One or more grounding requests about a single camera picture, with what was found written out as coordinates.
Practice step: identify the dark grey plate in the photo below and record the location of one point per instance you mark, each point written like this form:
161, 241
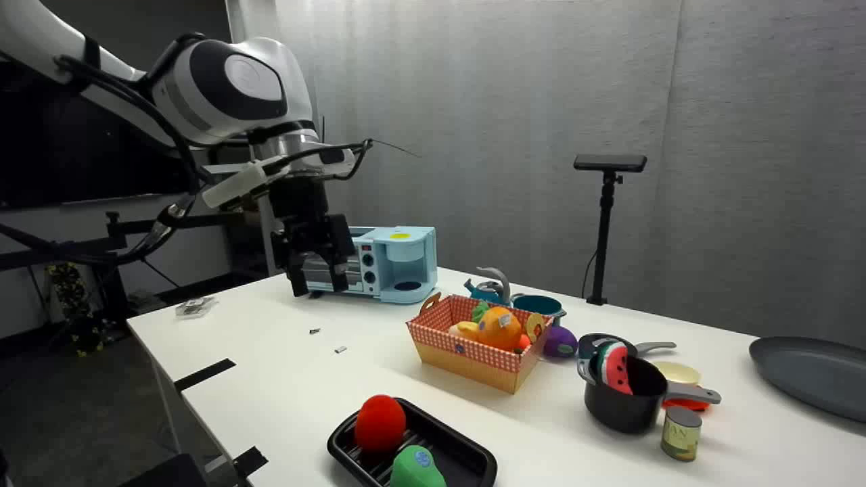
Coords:
813, 373

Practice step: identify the clear plastic wrapper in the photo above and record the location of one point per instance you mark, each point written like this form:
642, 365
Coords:
196, 307

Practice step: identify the light blue toy oven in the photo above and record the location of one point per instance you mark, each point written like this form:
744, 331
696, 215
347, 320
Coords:
401, 260

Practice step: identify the orange toy dish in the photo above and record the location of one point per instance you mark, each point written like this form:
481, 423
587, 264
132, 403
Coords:
687, 406

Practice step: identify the black frying pan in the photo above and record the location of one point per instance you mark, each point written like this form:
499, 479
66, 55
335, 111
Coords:
650, 348

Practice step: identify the orange pineapple plush toy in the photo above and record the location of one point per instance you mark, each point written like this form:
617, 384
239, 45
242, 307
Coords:
499, 327

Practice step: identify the black stereo camera bar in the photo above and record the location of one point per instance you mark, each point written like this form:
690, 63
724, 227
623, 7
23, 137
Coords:
610, 164

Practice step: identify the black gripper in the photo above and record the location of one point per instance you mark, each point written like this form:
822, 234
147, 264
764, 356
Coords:
301, 204

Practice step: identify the black cooking pot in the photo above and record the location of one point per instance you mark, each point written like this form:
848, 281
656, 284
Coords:
623, 408

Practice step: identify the black tape strip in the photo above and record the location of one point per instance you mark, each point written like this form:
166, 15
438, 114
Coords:
203, 373
249, 460

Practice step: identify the yellow lemon slice toy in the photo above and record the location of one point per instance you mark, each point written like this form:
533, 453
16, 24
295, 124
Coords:
462, 327

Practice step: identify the green plush pear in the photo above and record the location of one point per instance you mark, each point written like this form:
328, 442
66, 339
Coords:
415, 469

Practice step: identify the green potted plant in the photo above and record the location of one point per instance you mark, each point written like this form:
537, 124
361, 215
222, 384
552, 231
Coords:
71, 297

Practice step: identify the red plush ball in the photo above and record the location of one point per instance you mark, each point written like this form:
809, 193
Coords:
378, 423

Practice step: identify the small metal part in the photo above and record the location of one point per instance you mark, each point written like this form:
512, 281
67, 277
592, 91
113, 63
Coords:
315, 331
338, 350

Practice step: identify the purple eggplant toy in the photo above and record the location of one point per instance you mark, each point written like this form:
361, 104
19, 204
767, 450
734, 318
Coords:
558, 342

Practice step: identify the black metal frame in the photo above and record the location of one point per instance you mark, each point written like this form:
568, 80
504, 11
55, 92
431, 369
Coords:
113, 231

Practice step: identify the red checkered cardboard box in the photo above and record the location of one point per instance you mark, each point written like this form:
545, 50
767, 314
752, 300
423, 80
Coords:
469, 356

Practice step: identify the watermelon slice plush toy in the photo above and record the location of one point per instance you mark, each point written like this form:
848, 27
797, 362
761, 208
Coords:
615, 369

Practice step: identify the pale yellow bowl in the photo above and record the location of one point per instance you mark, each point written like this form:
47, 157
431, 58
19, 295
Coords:
678, 371

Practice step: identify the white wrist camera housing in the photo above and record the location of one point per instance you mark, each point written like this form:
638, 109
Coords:
232, 185

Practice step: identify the dark wall monitor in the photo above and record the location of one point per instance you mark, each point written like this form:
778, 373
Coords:
90, 157

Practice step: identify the teal toy pot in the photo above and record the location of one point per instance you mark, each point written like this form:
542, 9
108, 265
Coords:
539, 307

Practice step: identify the black camera stand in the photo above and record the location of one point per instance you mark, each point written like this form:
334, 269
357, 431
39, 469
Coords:
604, 234

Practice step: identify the black plastic tray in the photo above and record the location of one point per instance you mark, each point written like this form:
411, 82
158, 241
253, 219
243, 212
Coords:
460, 456

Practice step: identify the small tin can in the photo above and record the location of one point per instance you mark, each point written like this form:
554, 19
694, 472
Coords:
679, 434

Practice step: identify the teal toy kettle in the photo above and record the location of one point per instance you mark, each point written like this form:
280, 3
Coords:
489, 287

